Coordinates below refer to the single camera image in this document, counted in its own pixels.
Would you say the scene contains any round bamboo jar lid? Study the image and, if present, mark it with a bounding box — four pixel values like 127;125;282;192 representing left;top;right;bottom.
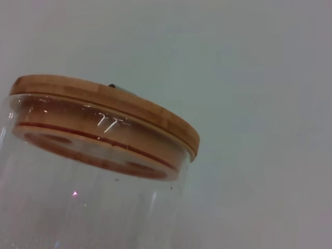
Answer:
9;74;201;179

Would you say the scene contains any glass water dispenser jar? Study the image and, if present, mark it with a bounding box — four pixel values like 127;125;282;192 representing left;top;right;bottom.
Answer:
0;94;192;249

